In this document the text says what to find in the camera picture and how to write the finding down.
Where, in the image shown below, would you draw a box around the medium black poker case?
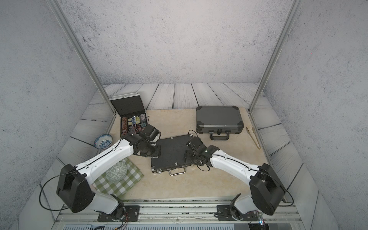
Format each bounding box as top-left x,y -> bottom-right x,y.
151,134 -> 204,173

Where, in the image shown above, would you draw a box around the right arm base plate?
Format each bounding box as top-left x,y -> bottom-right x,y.
214,205 -> 258,222

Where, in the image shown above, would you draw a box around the large dark grey poker case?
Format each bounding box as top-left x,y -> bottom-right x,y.
195,106 -> 244,141

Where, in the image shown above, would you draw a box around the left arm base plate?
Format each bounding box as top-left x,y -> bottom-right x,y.
97,205 -> 140,222

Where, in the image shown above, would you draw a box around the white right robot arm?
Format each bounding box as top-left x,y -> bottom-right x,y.
186,137 -> 287,219

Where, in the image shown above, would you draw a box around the green checkered cloth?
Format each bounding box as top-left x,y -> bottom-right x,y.
93,159 -> 144,198

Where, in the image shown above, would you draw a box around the glass dish on cloth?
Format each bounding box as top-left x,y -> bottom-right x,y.
105,161 -> 127,182

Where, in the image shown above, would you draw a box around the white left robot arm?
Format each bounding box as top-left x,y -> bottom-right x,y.
56,125 -> 161,214

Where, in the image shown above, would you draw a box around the small silver poker case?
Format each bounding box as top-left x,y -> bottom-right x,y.
110,93 -> 147,137

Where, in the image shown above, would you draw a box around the blue white ceramic bowl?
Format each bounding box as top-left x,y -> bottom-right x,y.
94,134 -> 113,150

